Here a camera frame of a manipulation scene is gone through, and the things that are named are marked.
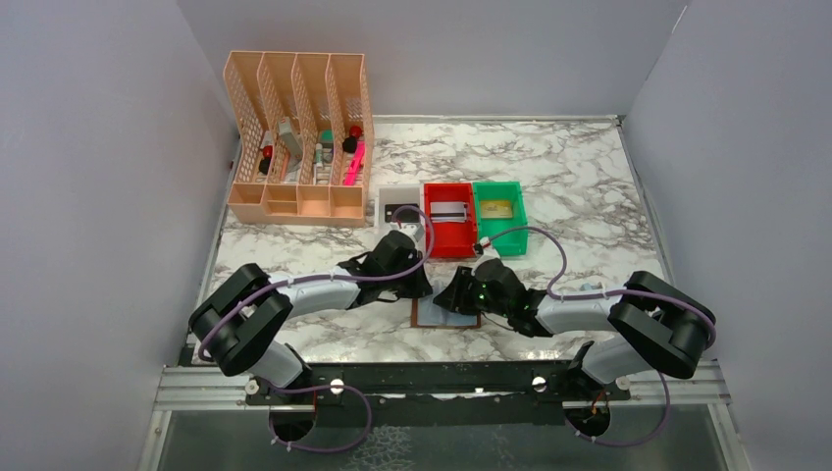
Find brown leather card holder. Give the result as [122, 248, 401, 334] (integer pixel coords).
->
[410, 297, 482, 329]

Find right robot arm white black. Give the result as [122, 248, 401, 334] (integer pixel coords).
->
[433, 257, 716, 387]

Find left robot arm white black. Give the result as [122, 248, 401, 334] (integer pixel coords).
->
[188, 224, 433, 389]

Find black credit card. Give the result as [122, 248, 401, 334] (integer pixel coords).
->
[384, 203, 421, 224]

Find white striped credit card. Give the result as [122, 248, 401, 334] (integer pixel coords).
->
[430, 201, 469, 223]

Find gold credit card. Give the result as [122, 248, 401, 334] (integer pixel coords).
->
[479, 200, 514, 220]

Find white plastic bin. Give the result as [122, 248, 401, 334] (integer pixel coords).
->
[375, 183, 427, 253]

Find green plastic bin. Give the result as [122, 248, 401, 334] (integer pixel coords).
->
[473, 182, 528, 256]

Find pink highlighter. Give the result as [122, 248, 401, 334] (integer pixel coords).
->
[343, 140, 366, 185]

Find green cap glue stick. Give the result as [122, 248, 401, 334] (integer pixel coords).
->
[313, 130, 334, 170]

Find peach plastic desk organizer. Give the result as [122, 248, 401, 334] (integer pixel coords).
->
[223, 51, 375, 228]

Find red black marker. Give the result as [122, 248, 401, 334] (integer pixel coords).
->
[258, 145, 274, 176]

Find grey stapler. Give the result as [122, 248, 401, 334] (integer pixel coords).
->
[277, 117, 303, 158]

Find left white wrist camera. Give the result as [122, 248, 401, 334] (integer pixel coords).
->
[393, 223, 425, 244]

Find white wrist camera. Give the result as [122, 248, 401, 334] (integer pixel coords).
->
[393, 223, 425, 244]
[473, 237, 492, 255]

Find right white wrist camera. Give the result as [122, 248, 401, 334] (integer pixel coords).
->
[473, 237, 492, 255]

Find black mounting rail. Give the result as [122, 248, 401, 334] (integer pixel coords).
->
[244, 360, 630, 428]

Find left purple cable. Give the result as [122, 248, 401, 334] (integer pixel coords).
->
[196, 205, 436, 363]

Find purple cable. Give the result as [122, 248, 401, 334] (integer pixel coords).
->
[196, 205, 436, 363]
[474, 226, 718, 349]

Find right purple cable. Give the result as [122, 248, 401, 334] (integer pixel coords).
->
[474, 226, 718, 349]

